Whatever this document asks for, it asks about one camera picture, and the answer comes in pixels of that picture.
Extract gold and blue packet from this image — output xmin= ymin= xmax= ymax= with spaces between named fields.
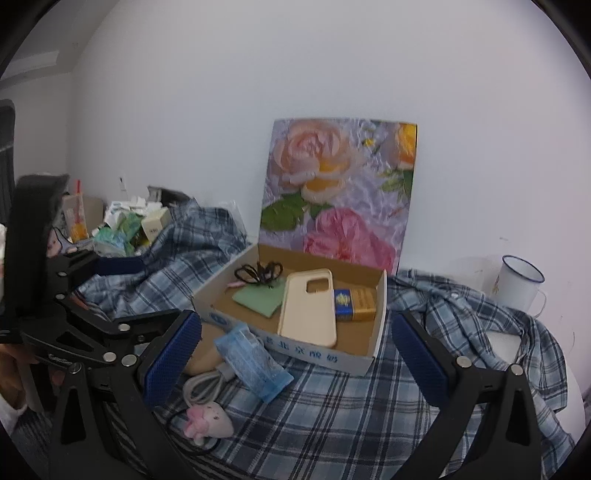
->
xmin=333 ymin=286 xmax=377 ymax=322

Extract grey striped towel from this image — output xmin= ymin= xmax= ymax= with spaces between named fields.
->
xmin=11 ymin=406 xmax=56 ymax=467

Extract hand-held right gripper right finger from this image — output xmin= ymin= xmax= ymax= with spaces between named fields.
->
xmin=392 ymin=311 xmax=541 ymax=480

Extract black hair ties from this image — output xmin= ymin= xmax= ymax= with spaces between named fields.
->
xmin=234 ymin=261 xmax=283 ymax=284

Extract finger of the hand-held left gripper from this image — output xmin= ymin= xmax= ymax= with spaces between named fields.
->
xmin=28 ymin=298 xmax=185 ymax=372
xmin=46 ymin=251 xmax=146 ymax=291

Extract grey bag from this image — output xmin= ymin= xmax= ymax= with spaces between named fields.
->
xmin=148 ymin=185 xmax=192 ymax=208

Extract white enamel mug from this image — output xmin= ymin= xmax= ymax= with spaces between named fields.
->
xmin=485 ymin=255 xmax=546 ymax=318

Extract cream carton box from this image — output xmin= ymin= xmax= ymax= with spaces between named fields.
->
xmin=141 ymin=208 xmax=171 ymax=247

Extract green card pouch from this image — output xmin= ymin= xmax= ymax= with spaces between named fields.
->
xmin=232 ymin=282 xmax=284 ymax=318

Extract person's left hand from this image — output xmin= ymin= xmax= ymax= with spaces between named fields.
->
xmin=0 ymin=344 xmax=28 ymax=409

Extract floral rose picture board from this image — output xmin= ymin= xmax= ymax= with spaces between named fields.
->
xmin=259 ymin=117 xmax=419 ymax=278

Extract beige phone case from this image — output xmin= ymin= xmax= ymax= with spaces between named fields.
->
xmin=277 ymin=268 xmax=337 ymax=349

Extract green tissue pack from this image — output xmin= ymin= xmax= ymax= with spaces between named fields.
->
xmin=95 ymin=215 xmax=144 ymax=257

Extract blue plaid shirt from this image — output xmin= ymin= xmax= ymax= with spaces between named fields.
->
xmin=76 ymin=200 xmax=575 ymax=480

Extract black chair back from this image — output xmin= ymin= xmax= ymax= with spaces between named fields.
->
xmin=0 ymin=99 xmax=17 ymax=222

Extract cardboard box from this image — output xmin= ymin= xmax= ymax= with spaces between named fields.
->
xmin=191 ymin=243 xmax=389 ymax=377

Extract white charging cable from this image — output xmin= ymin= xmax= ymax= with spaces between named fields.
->
xmin=182 ymin=364 xmax=236 ymax=409

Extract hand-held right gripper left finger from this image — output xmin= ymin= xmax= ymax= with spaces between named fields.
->
xmin=48 ymin=309 xmax=203 ymax=480

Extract orange packet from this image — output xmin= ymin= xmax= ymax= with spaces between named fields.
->
xmin=62 ymin=180 xmax=90 ymax=243

